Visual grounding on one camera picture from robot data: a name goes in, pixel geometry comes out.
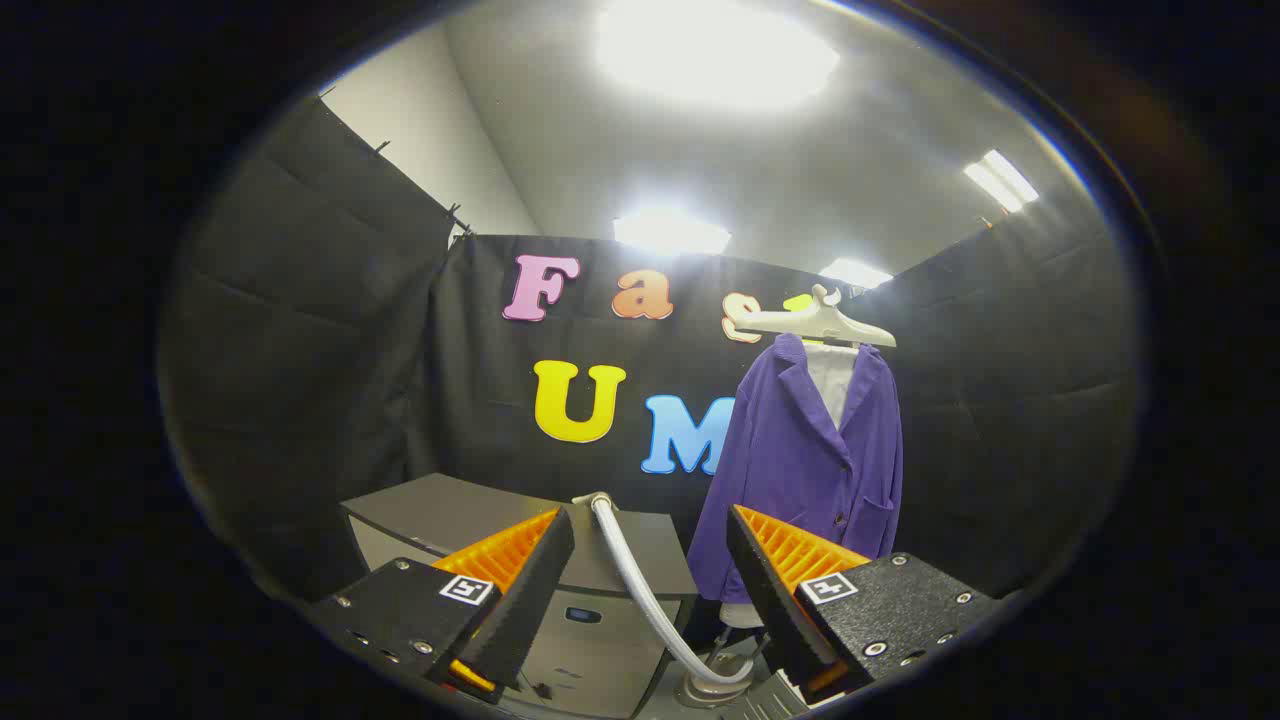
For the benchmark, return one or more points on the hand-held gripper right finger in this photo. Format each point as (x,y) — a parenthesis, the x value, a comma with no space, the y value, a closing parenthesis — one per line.
(770,600)

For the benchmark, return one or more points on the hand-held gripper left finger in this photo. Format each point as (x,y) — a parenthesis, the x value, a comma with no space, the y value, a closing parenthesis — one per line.
(530,600)

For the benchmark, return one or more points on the grey steamer base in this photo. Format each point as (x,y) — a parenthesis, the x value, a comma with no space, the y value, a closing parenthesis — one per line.
(700,697)

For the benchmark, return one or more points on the grey cabinet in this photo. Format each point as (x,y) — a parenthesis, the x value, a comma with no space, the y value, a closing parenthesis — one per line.
(450,510)

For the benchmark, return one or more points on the white backing board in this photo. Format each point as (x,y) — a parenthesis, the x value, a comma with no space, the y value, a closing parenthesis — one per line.
(830,380)

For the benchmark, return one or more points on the white plastic hanger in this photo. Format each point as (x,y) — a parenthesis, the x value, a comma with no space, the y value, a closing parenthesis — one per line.
(815,322)

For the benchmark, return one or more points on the black backdrop cloth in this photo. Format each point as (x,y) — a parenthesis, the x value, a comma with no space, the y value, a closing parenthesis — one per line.
(320,350)

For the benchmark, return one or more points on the ceiling light panel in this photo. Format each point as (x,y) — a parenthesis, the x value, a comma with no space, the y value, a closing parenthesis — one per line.
(855,273)
(1000,180)
(670,233)
(715,50)

